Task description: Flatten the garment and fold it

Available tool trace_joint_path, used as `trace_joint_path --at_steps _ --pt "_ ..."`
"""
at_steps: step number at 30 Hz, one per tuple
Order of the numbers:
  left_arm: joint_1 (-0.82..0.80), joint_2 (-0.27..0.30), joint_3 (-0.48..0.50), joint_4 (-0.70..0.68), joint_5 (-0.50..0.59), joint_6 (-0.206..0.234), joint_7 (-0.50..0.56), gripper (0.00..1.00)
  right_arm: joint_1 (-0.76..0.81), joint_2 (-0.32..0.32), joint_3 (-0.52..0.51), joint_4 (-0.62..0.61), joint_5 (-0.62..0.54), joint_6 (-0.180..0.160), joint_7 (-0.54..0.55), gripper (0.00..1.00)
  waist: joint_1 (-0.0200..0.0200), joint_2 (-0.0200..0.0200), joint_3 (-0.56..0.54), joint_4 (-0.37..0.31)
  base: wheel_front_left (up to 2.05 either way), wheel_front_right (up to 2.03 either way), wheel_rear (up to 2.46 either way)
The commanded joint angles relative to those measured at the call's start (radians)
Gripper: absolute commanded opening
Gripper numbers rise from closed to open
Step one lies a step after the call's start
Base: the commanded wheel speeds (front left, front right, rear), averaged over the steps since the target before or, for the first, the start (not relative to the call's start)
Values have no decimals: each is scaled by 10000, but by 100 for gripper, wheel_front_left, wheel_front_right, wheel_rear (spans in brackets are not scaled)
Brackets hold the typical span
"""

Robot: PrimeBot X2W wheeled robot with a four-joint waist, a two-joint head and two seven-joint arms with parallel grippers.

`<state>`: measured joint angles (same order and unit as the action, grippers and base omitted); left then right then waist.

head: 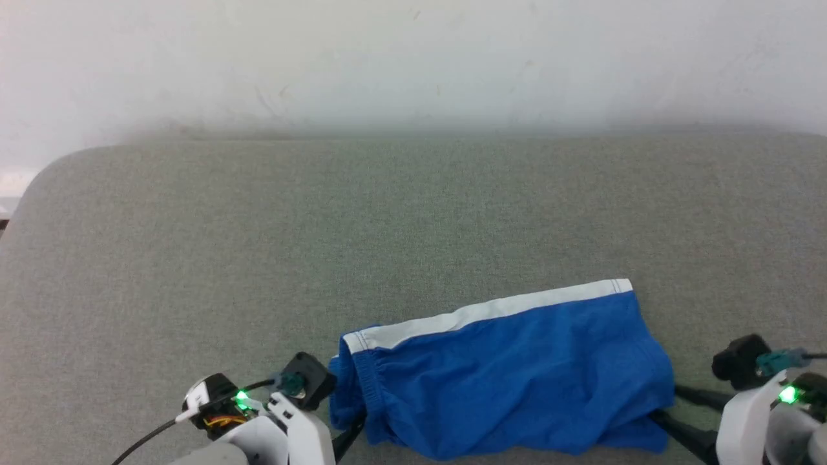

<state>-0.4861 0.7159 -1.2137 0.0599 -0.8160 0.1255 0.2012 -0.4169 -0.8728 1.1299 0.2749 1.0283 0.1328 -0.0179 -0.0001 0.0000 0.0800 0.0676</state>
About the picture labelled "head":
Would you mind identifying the blue shorts with white trim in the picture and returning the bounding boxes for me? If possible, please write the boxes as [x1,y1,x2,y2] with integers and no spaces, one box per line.
[328,278,676,461]

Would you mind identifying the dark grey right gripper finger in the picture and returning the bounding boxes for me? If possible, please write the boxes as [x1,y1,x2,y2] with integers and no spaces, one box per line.
[649,409,718,465]
[672,384,735,411]

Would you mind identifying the grey fabric sofa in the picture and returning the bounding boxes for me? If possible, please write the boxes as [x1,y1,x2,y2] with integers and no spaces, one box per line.
[0,129,827,465]

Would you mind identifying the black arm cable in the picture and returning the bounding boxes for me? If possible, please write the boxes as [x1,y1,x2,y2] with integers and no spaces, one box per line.
[755,348,827,379]
[110,373,306,465]

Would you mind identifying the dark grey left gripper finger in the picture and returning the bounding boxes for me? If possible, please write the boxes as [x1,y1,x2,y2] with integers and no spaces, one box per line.
[333,412,368,464]

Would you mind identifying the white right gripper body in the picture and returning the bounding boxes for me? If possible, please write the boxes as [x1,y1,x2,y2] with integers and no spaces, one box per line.
[715,371,786,465]

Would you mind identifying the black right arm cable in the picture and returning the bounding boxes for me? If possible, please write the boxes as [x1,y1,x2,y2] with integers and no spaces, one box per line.
[755,348,827,379]

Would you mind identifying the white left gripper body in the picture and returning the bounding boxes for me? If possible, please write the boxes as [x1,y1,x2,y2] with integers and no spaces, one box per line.
[267,391,337,465]

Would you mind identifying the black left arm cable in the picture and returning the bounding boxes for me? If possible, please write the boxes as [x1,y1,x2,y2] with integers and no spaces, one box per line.
[110,373,306,465]

